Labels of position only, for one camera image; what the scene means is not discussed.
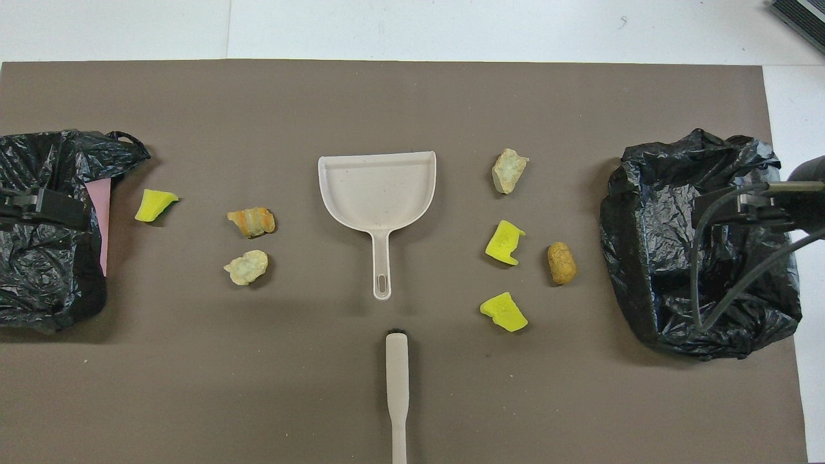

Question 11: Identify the brown potato-shaped foam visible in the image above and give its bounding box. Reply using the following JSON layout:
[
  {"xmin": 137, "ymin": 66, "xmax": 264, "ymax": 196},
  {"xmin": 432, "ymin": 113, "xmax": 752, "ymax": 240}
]
[{"xmin": 548, "ymin": 242, "xmax": 578, "ymax": 285}]

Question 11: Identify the brown table mat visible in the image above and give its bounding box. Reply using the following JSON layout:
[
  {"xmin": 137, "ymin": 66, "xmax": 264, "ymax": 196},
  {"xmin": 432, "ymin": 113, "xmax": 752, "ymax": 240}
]
[{"xmin": 0, "ymin": 59, "xmax": 810, "ymax": 464}]

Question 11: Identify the beige plastic dustpan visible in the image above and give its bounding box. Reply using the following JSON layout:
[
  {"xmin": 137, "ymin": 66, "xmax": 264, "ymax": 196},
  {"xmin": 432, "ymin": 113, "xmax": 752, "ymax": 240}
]
[{"xmin": 318, "ymin": 151, "xmax": 437, "ymax": 302}]

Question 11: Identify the dark grey ribbed device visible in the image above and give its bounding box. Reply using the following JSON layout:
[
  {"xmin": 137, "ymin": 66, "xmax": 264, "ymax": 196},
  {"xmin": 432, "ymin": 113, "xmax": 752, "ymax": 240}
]
[{"xmin": 768, "ymin": 0, "xmax": 825, "ymax": 55}]

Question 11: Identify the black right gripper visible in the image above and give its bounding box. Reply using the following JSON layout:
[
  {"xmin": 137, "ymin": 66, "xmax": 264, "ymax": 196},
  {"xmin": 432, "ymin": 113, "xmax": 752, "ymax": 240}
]
[{"xmin": 693, "ymin": 155, "xmax": 825, "ymax": 233}]

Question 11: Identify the orange striped foam chunk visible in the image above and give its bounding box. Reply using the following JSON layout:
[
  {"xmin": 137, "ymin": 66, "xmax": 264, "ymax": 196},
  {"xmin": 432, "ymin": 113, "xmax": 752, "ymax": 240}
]
[{"xmin": 227, "ymin": 207, "xmax": 277, "ymax": 239}]

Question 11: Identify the pink plastic bin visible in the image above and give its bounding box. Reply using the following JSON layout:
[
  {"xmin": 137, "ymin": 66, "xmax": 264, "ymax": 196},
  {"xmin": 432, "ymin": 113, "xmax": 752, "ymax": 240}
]
[{"xmin": 85, "ymin": 179, "xmax": 112, "ymax": 278}]

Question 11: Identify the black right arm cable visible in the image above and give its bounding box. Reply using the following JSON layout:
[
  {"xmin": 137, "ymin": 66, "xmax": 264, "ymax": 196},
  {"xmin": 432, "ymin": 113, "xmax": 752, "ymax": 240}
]
[{"xmin": 690, "ymin": 182, "xmax": 825, "ymax": 333}]

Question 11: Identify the black plastic trash bag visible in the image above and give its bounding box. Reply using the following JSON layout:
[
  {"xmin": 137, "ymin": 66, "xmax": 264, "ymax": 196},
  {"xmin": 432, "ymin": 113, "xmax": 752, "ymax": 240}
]
[
  {"xmin": 0, "ymin": 130, "xmax": 151, "ymax": 333},
  {"xmin": 600, "ymin": 128, "xmax": 803, "ymax": 362}
]

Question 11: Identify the yellow sponge piece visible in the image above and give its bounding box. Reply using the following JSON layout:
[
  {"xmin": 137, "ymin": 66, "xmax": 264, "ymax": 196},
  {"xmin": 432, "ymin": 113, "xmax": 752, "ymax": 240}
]
[
  {"xmin": 485, "ymin": 220, "xmax": 526, "ymax": 266},
  {"xmin": 135, "ymin": 189, "xmax": 180, "ymax": 223},
  {"xmin": 480, "ymin": 292, "xmax": 529, "ymax": 333}
]

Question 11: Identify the pale beige foam chunk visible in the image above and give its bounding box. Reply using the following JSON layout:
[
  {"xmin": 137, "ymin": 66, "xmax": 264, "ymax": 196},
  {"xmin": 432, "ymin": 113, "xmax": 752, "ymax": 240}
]
[{"xmin": 491, "ymin": 148, "xmax": 530, "ymax": 195}]

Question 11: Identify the pale green foam chunk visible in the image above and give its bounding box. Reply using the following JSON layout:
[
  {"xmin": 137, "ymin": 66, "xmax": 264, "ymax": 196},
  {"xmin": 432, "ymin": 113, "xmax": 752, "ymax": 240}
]
[{"xmin": 223, "ymin": 250, "xmax": 269, "ymax": 286}]

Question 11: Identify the beige hand brush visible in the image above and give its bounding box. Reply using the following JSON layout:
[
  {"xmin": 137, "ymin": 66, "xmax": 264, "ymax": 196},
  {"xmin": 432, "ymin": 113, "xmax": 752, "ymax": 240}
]
[{"xmin": 385, "ymin": 329, "xmax": 411, "ymax": 464}]

